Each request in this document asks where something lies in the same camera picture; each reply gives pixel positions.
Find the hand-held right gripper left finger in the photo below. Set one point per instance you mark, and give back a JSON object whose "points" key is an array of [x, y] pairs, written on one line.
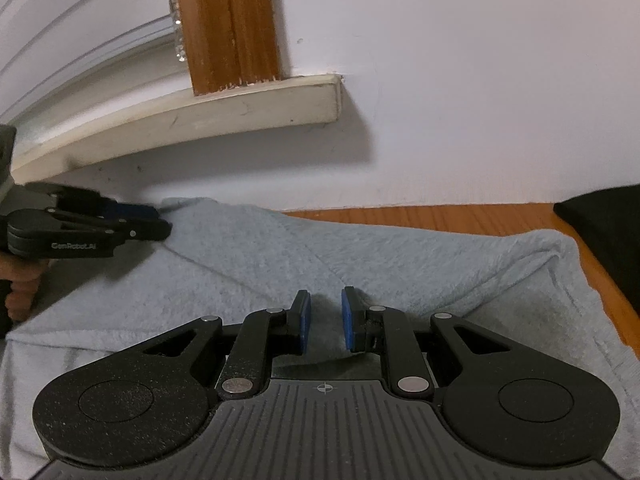
{"points": [[302, 320]]}

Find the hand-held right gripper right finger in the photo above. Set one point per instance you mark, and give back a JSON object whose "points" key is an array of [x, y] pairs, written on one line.
{"points": [[347, 317]]}

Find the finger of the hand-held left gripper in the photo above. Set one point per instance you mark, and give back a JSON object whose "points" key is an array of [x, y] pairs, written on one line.
{"points": [[132, 210], [145, 232]]}

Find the light grey fleece garment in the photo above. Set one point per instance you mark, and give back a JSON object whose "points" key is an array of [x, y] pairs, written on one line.
{"points": [[400, 270]]}

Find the person's left hand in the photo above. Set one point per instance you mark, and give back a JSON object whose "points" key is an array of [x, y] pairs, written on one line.
{"points": [[22, 290]]}

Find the cream window sill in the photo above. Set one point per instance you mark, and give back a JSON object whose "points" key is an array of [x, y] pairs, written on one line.
{"points": [[200, 115]]}

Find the white window blind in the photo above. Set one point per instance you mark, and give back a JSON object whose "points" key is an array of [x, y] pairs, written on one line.
{"points": [[75, 35]]}

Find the black cloth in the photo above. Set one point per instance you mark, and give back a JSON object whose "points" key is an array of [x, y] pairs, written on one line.
{"points": [[610, 230]]}

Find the wooden window frame post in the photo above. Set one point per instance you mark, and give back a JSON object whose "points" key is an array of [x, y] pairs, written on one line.
{"points": [[230, 25]]}

